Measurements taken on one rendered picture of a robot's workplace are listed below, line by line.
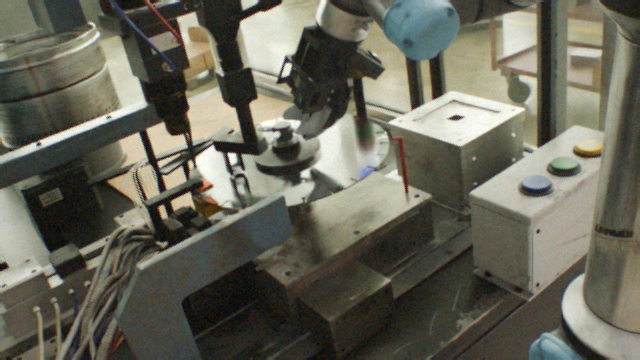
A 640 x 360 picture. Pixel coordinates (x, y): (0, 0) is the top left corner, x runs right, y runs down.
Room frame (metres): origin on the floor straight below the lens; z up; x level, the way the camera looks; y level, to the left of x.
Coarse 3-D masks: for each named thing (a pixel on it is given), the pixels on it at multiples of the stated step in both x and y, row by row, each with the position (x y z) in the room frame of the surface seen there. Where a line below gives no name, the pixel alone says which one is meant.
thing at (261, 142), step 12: (240, 108) 0.82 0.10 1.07; (240, 120) 0.82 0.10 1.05; (252, 120) 0.83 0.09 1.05; (252, 132) 0.82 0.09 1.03; (216, 144) 0.85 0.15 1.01; (228, 144) 0.84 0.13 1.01; (240, 144) 0.83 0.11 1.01; (252, 144) 0.81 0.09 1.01; (264, 144) 0.82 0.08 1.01; (228, 156) 0.84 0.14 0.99; (240, 156) 0.85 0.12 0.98; (228, 168) 0.85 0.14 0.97; (240, 168) 0.86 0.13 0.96
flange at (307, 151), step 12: (276, 144) 0.88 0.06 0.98; (288, 144) 0.88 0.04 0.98; (300, 144) 0.89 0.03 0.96; (312, 144) 0.89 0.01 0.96; (264, 156) 0.88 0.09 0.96; (276, 156) 0.87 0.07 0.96; (288, 156) 0.86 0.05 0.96; (300, 156) 0.86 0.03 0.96; (312, 156) 0.85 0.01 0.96; (264, 168) 0.85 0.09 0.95; (276, 168) 0.84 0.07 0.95; (288, 168) 0.84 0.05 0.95
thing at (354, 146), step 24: (360, 120) 0.97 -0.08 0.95; (336, 144) 0.89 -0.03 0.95; (360, 144) 0.88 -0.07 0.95; (384, 144) 0.86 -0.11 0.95; (192, 168) 0.91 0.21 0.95; (216, 168) 0.89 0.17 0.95; (312, 168) 0.83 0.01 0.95; (336, 168) 0.81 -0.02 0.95; (360, 168) 0.80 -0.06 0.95; (216, 192) 0.81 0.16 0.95; (240, 192) 0.79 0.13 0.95; (264, 192) 0.78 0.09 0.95; (288, 192) 0.77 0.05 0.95; (312, 192) 0.75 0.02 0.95; (336, 192) 0.74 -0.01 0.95
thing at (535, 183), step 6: (528, 180) 0.74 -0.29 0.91; (534, 180) 0.74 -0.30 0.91; (540, 180) 0.73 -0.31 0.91; (546, 180) 0.73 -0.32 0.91; (522, 186) 0.73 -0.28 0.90; (528, 186) 0.72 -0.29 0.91; (534, 186) 0.72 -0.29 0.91; (540, 186) 0.72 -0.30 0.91; (546, 186) 0.72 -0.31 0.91; (534, 192) 0.72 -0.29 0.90; (540, 192) 0.71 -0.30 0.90
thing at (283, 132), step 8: (288, 120) 0.91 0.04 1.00; (296, 120) 0.92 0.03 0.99; (256, 128) 0.91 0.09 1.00; (264, 128) 0.91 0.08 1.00; (272, 128) 0.89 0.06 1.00; (280, 128) 0.88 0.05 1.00; (288, 128) 0.88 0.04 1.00; (296, 128) 0.88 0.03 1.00; (272, 136) 0.86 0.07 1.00; (280, 136) 0.88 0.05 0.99; (288, 136) 0.88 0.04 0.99; (280, 144) 0.88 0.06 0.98
